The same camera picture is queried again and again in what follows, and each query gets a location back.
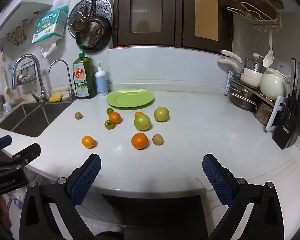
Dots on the large yellow-green apple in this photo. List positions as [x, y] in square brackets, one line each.
[161, 114]

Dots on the green apple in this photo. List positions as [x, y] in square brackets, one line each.
[142, 122]

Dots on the yellow dish brush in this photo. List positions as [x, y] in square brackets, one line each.
[7, 88]

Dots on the perforated metal colander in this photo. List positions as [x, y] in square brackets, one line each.
[93, 35]

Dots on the large orange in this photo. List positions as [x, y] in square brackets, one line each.
[139, 140]

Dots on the tall chrome faucet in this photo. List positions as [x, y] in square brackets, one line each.
[41, 85]

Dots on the steel sink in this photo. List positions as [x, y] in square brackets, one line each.
[27, 120]

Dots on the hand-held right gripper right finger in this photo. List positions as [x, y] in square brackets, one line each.
[218, 180]

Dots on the white plastic bag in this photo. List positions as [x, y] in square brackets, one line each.
[48, 48]

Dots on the dark wooden cabinet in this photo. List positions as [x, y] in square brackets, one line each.
[170, 17]

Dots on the metal pot rack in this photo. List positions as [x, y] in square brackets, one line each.
[277, 112]

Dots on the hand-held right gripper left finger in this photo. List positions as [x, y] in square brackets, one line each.
[86, 180]

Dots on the small brown kiwi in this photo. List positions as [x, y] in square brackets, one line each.
[78, 115]

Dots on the white blue pump bottle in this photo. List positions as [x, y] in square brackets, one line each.
[101, 82]

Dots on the small copper saucepan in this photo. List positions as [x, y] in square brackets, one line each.
[80, 23]

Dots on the green white bag box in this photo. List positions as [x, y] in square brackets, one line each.
[50, 25]

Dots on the black knife block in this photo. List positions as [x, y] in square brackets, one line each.
[288, 127]

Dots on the black frying pan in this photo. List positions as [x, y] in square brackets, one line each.
[105, 38]

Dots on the green plate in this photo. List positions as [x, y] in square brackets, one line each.
[130, 98]

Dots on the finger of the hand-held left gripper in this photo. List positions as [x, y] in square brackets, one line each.
[1, 142]
[27, 153]

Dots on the white ladle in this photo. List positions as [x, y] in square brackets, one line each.
[268, 58]

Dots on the white wall outlet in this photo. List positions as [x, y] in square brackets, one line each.
[282, 66]

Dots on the small chrome faucet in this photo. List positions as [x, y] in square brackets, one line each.
[70, 90]

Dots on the steel pot with lid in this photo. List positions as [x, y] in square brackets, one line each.
[253, 65]

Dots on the round metal steamer plate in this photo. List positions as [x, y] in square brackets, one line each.
[102, 5]

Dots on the white ceramic teapot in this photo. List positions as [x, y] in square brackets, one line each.
[272, 85]

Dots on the yellow sponge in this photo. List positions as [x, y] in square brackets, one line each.
[55, 97]

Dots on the green dish soap bottle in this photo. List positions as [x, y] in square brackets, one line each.
[83, 80]

